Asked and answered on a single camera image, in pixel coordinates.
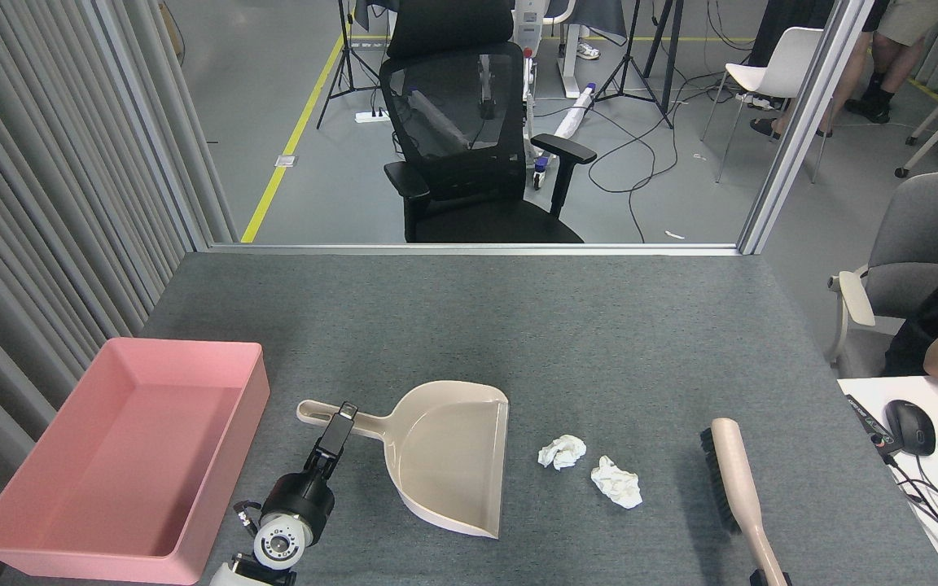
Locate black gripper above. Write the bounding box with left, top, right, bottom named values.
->
left=260, top=401, right=358, bottom=548

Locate beige brush with black bristles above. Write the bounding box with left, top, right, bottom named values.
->
left=699, top=418, right=787, bottom=586

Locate beige plastic dustpan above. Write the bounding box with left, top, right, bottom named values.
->
left=296, top=380, right=511, bottom=540

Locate white paper ball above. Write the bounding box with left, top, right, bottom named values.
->
left=537, top=435, right=588, bottom=471
left=590, top=456, right=644, bottom=510

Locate pink plastic bin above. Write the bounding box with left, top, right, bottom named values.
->
left=0, top=338, right=271, bottom=585

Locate small black device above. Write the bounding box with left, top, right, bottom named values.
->
left=845, top=395, right=903, bottom=455

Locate black computer mouse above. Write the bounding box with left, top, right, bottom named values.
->
left=884, top=400, right=937, bottom=457

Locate seated person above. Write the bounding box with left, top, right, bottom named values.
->
left=883, top=259, right=938, bottom=396

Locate black mesh office chair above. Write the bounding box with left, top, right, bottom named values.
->
left=379, top=0, right=598, bottom=243

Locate grey chair with white armrest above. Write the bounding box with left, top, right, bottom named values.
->
left=827, top=171, right=938, bottom=379

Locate black tripod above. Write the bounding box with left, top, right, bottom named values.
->
left=594, top=0, right=686, bottom=129
left=316, top=0, right=384, bottom=129

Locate person on white chair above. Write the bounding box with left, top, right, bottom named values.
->
left=748, top=0, right=838, bottom=141

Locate white stand on wheels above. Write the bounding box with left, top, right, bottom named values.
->
left=512, top=0, right=592, bottom=190

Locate white plastic chair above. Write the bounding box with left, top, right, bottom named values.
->
left=701, top=27, right=832, bottom=184

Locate standing person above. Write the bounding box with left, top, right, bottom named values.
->
left=844, top=0, right=938, bottom=125

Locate black desk cable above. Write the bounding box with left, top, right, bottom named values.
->
left=880, top=452, right=938, bottom=542

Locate silver table edge rail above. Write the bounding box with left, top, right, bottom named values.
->
left=207, top=242, right=743, bottom=257

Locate black floor cable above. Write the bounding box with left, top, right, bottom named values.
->
left=587, top=73, right=730, bottom=243

